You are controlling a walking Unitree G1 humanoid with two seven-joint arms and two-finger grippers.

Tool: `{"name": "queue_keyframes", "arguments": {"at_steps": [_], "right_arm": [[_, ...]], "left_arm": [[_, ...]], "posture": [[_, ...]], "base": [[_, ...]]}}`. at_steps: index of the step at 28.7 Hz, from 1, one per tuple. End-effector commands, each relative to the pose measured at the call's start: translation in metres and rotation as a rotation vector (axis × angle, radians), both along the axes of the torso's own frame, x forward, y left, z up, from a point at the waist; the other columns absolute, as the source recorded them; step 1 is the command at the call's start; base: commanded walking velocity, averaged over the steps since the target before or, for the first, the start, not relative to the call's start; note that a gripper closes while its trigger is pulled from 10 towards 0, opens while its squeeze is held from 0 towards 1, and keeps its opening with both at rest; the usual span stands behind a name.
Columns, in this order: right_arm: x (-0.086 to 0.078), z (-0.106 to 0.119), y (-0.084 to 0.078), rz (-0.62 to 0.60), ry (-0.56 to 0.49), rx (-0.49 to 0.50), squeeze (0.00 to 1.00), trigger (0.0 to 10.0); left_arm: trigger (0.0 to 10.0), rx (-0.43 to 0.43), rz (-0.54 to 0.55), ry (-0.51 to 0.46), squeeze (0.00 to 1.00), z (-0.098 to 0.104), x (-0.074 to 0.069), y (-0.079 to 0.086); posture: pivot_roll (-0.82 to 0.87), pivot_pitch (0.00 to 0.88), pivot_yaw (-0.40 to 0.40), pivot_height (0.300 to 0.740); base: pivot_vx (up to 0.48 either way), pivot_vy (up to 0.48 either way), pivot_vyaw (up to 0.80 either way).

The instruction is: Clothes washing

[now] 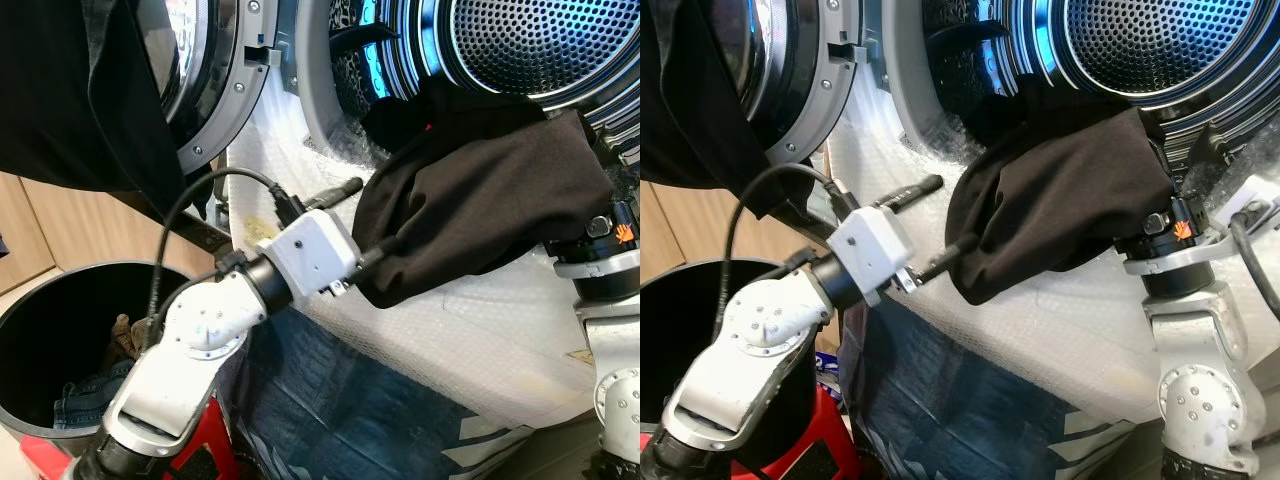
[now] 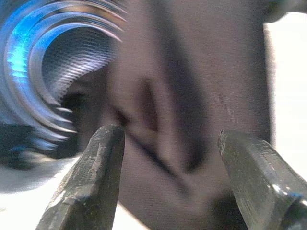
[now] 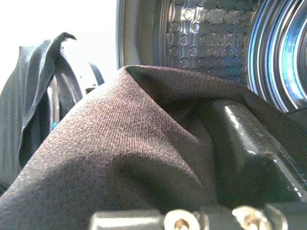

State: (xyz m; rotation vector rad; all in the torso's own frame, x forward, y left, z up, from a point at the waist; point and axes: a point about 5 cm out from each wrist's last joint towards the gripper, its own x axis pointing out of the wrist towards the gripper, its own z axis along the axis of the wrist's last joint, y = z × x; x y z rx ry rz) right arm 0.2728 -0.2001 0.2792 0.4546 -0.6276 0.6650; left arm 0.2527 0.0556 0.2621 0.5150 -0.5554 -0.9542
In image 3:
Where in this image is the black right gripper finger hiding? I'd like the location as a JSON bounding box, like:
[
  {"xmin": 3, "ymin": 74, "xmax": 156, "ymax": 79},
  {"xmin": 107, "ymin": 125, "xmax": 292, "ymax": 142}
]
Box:
[{"xmin": 210, "ymin": 99, "xmax": 307, "ymax": 209}]

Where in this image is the black fine-knit garment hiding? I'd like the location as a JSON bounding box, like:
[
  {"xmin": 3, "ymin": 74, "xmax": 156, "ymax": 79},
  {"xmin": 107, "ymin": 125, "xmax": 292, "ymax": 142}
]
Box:
[{"xmin": 0, "ymin": 64, "xmax": 307, "ymax": 230}]

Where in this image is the perforated steel washer drum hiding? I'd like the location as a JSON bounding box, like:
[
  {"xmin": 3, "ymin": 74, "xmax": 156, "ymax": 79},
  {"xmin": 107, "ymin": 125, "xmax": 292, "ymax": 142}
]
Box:
[{"xmin": 158, "ymin": 0, "xmax": 307, "ymax": 113}]

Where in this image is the round grey washer door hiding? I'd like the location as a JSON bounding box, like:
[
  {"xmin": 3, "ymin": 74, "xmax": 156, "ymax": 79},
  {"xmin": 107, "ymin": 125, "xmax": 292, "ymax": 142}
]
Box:
[{"xmin": 47, "ymin": 45, "xmax": 106, "ymax": 135}]

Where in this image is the black draped shirt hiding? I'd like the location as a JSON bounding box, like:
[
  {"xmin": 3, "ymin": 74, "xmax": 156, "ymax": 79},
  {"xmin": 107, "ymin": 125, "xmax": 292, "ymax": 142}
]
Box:
[{"xmin": 0, "ymin": 32, "xmax": 77, "ymax": 190}]

